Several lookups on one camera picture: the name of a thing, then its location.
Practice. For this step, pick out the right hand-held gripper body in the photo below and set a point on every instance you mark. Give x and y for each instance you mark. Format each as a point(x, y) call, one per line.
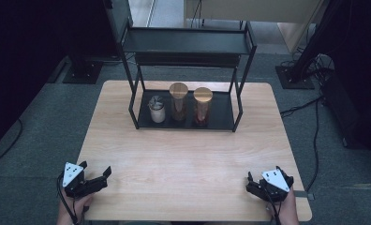
point(275, 181)

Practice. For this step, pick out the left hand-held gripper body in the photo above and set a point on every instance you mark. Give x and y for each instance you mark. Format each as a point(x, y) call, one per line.
point(71, 174)

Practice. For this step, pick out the small jar with metal lid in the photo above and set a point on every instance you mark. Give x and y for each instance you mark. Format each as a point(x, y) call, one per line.
point(157, 111)

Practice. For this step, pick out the light wooden cylinder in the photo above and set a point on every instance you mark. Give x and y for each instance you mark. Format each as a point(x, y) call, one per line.
point(202, 106)

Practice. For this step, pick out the tall wooden cylinder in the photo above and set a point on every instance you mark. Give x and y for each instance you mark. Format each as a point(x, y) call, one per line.
point(178, 103)

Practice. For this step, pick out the black metal shelf rack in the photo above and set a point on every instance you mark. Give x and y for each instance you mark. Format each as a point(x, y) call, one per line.
point(186, 40)

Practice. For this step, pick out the person's right hand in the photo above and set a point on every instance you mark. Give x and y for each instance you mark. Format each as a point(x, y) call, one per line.
point(288, 212)

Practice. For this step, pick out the person's left hand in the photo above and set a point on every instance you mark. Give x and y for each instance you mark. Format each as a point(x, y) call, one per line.
point(71, 209)

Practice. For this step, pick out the grey tape strip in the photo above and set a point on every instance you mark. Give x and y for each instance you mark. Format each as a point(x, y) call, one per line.
point(305, 194)

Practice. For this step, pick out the black box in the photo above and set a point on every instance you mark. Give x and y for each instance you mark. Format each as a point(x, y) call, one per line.
point(346, 112)

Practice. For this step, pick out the black stand with square base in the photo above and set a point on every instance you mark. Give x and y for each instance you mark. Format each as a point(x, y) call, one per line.
point(82, 72)

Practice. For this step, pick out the black slanted stand with base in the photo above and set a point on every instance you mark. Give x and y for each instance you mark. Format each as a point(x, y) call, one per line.
point(294, 78)

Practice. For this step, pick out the black upright panel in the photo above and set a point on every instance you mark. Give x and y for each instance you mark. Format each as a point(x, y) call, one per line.
point(118, 18)

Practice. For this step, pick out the beige cabinet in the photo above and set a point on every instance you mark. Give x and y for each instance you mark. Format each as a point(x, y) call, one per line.
point(255, 9)

